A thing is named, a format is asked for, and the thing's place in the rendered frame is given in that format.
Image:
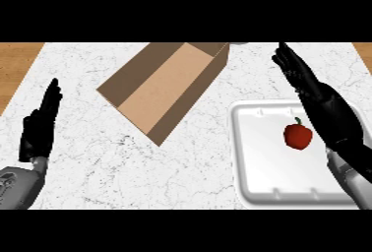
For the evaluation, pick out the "white plastic tray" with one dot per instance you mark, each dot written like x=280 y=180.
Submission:
x=271 y=164

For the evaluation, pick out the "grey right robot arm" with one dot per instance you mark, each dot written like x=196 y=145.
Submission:
x=351 y=178

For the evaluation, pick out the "brown cardboard box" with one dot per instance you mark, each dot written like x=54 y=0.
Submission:
x=163 y=88

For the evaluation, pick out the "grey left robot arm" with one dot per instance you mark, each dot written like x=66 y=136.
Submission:
x=20 y=187

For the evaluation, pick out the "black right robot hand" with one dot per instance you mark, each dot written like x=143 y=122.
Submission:
x=320 y=98

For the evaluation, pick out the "red bell pepper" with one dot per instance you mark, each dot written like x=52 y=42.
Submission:
x=298 y=135

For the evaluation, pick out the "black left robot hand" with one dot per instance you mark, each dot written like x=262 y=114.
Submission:
x=41 y=131

